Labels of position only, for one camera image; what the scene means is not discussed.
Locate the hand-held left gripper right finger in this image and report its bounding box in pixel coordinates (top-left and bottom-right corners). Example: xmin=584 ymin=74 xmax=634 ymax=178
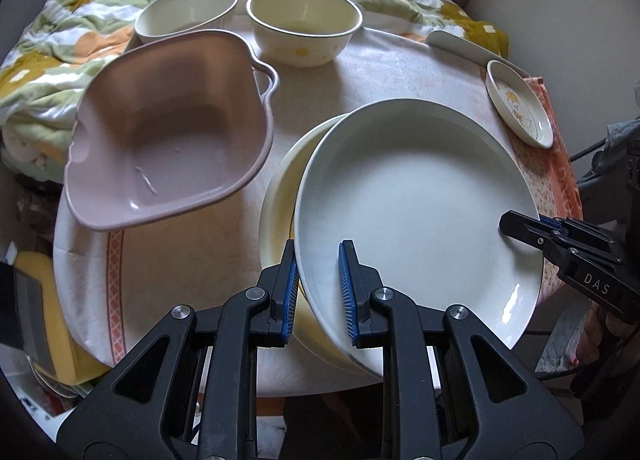
xmin=339 ymin=240 xmax=586 ymax=460

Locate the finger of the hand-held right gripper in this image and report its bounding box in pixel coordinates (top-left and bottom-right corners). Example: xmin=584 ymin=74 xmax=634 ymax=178
xmin=498 ymin=210 xmax=568 ymax=266
xmin=539 ymin=216 xmax=626 ymax=266

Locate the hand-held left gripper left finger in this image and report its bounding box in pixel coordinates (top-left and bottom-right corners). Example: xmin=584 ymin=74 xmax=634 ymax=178
xmin=56 ymin=239 xmax=301 ymax=460

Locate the large cream plate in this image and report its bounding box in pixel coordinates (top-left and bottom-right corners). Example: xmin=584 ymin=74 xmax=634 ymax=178
xmin=259 ymin=112 xmax=381 ymax=383

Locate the large white plate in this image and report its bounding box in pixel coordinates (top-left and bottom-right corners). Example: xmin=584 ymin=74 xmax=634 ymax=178
xmin=294 ymin=98 xmax=546 ymax=352

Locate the small duck print plate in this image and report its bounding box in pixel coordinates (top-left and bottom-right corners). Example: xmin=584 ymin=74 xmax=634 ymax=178
xmin=486 ymin=60 xmax=555 ymax=149

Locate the pink square bowl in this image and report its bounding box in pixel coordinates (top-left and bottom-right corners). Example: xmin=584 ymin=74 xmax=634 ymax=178
xmin=62 ymin=29 xmax=277 ymax=232

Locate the cream bowl with yellow dots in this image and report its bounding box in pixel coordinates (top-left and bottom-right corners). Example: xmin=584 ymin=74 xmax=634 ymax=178
xmin=246 ymin=0 xmax=363 ymax=69

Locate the plain cream bowl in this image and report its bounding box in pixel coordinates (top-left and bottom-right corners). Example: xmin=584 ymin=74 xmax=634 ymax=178
xmin=134 ymin=0 xmax=239 ymax=45

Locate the white quilted cloth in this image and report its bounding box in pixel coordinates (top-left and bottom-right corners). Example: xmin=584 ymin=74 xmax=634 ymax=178
xmin=537 ymin=310 xmax=601 ymax=376

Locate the grey cloth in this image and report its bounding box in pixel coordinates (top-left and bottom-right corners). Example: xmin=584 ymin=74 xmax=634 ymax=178
xmin=605 ymin=117 xmax=640 ymax=156

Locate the white and orange tablecloth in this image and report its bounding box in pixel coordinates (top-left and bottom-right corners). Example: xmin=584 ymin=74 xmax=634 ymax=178
xmin=52 ymin=25 xmax=583 ymax=398

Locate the yellow cushion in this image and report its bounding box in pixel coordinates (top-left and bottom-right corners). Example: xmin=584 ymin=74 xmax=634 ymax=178
xmin=15 ymin=250 xmax=108 ymax=386

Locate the floral blanket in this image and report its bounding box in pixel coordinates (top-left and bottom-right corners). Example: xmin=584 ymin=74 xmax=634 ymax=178
xmin=0 ymin=0 xmax=510 ymax=176

